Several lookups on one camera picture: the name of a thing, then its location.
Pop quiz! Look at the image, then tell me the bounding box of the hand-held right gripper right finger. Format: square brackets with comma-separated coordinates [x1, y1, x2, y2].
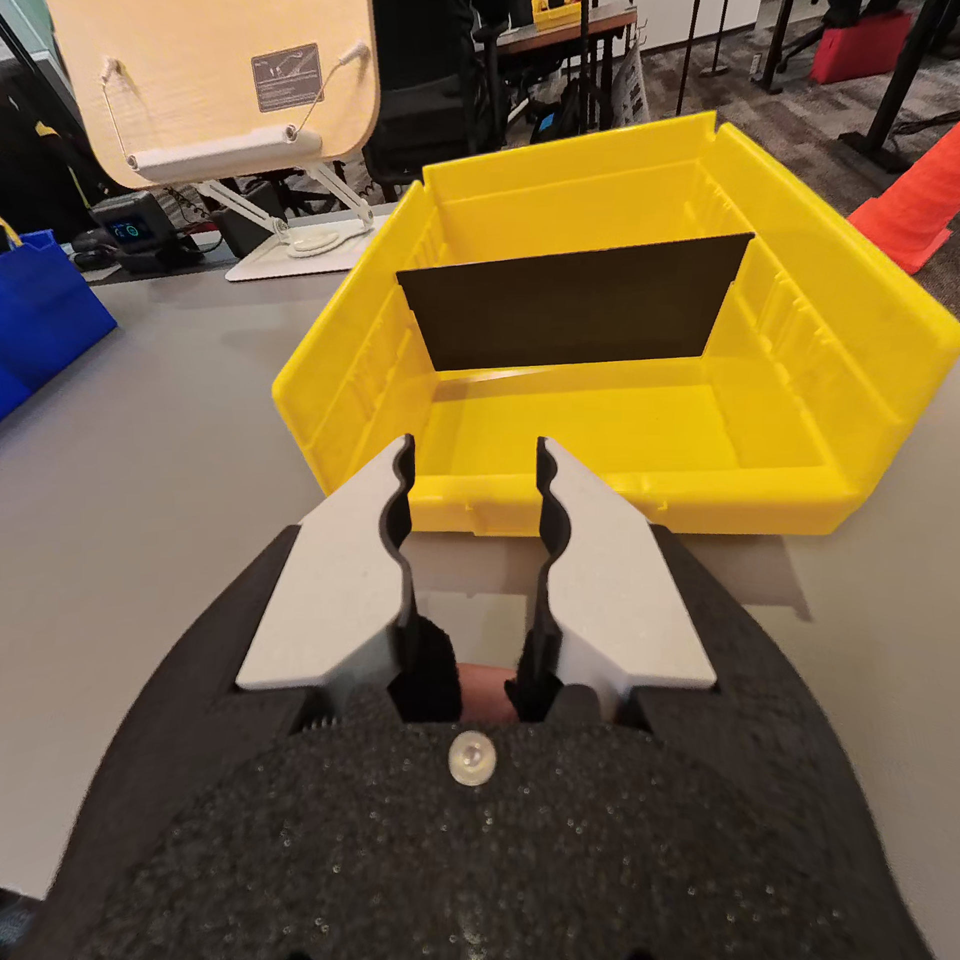
[504, 435, 719, 725]

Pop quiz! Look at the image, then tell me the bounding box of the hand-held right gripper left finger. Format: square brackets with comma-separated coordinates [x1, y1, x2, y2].
[234, 433, 462, 725]

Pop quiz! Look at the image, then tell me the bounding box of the yellow plastic bin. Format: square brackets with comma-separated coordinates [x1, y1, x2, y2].
[271, 111, 960, 537]

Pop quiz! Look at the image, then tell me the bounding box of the blue plastic bin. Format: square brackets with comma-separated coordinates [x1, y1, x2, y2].
[0, 228, 119, 421]

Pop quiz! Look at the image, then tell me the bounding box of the person's right hand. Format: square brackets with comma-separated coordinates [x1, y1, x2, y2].
[459, 663, 519, 725]

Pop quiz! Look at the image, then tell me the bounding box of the black bin divider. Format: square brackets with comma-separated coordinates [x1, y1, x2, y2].
[396, 232, 755, 372]

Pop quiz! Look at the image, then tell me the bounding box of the black power adapter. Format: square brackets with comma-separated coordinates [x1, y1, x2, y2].
[212, 182, 280, 258]

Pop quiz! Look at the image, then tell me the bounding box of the black power station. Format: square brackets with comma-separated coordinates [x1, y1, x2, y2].
[90, 191, 204, 271]

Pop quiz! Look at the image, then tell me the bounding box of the orange traffic cone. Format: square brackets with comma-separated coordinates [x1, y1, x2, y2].
[847, 123, 960, 275]

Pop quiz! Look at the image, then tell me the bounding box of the printed paper sheet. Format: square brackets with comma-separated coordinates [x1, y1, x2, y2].
[609, 41, 652, 130]

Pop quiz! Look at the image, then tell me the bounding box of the black office chair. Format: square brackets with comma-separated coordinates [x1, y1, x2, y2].
[367, 0, 481, 189]

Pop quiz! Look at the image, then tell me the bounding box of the wooden stand with white base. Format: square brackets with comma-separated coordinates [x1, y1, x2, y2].
[45, 0, 391, 282]

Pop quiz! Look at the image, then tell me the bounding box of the wooden top work table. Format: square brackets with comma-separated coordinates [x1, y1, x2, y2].
[491, 7, 639, 129]

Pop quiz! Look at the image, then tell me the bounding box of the red foam block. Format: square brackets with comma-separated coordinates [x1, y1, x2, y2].
[810, 11, 912, 84]

